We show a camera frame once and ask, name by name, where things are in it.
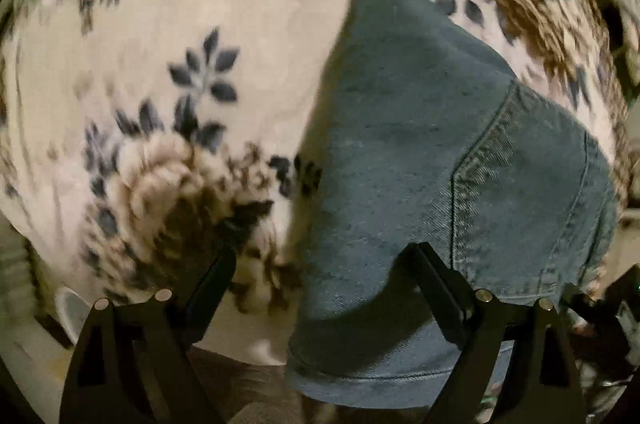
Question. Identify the white cup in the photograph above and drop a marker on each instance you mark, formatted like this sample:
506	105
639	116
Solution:
72	311

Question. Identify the floral blanket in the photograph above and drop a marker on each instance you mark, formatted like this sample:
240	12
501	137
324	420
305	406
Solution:
150	3

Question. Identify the blue denim pants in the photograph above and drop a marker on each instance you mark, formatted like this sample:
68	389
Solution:
400	128

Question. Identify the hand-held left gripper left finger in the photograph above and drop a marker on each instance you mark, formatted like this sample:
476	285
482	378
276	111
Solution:
212	279

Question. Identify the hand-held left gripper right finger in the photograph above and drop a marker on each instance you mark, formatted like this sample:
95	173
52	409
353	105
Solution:
430	279

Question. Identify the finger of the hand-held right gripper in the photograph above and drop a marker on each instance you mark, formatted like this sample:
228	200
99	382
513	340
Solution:
620	286

